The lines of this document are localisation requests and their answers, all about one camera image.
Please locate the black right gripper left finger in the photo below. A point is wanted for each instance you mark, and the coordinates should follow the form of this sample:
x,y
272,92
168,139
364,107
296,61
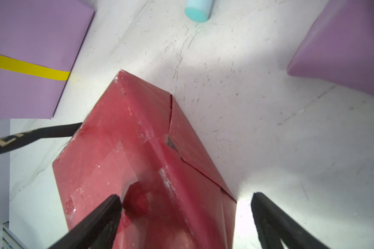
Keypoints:
x,y
97,230

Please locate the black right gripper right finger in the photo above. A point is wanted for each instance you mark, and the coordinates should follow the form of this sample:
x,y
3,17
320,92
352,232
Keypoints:
x,y
276,229

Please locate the red gift box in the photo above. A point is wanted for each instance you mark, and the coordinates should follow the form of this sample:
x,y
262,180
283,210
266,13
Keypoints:
x,y
138,144

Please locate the black lettered ribbon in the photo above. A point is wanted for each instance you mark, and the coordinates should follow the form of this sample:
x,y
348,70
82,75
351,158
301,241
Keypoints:
x,y
16,141

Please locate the yellow satin ribbon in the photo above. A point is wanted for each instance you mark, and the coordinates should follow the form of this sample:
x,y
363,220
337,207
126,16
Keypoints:
x,y
10,67

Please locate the large purple gift box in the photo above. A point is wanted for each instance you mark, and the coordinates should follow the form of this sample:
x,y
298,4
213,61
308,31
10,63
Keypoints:
x,y
46,33

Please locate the small purple gift box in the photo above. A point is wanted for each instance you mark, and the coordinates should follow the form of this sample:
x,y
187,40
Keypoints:
x,y
339,46

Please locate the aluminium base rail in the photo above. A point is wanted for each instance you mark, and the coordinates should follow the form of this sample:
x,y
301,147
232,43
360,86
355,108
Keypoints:
x,y
9,240

